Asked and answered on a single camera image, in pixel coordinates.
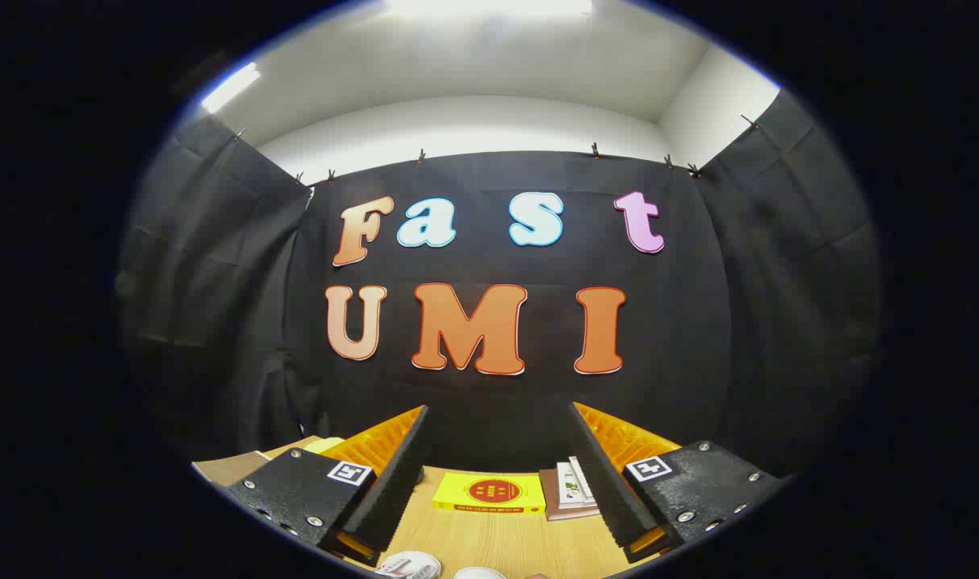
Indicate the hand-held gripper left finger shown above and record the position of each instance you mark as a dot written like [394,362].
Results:
[393,482]

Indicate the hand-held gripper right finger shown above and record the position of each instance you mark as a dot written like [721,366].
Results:
[598,474]

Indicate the white canvas shoe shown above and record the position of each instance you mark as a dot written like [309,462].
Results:
[480,573]
[409,565]

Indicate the beige fabric storage box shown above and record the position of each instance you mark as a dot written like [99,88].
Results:
[228,468]

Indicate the white illustrated book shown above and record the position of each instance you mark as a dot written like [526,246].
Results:
[579,478]

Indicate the brown book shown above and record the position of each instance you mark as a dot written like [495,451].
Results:
[550,503]

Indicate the yellow plush bun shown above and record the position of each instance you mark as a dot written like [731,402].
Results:
[325,445]

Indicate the yellow book red circle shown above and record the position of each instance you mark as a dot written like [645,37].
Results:
[489,490]

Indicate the row of black clips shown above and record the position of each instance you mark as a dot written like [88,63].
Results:
[596,150]

